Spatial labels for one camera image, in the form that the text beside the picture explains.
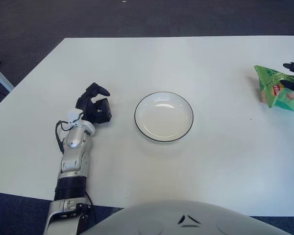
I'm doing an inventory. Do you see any white plate black rim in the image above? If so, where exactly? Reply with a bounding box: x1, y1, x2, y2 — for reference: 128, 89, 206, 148
134, 91, 194, 143

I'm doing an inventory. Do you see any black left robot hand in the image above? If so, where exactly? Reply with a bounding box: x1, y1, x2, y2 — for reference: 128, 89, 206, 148
75, 82, 113, 124

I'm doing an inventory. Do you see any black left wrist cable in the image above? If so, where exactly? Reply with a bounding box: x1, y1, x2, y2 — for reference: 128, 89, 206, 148
55, 112, 85, 154

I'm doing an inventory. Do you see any grey robot torso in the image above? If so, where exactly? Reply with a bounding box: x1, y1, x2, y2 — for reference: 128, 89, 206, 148
84, 199, 292, 235

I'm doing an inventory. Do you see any green chips snack bag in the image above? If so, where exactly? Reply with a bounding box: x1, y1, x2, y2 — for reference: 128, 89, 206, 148
253, 65, 294, 113

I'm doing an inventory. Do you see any white left wrist connector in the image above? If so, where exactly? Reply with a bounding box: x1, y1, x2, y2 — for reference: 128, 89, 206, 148
67, 110, 85, 127

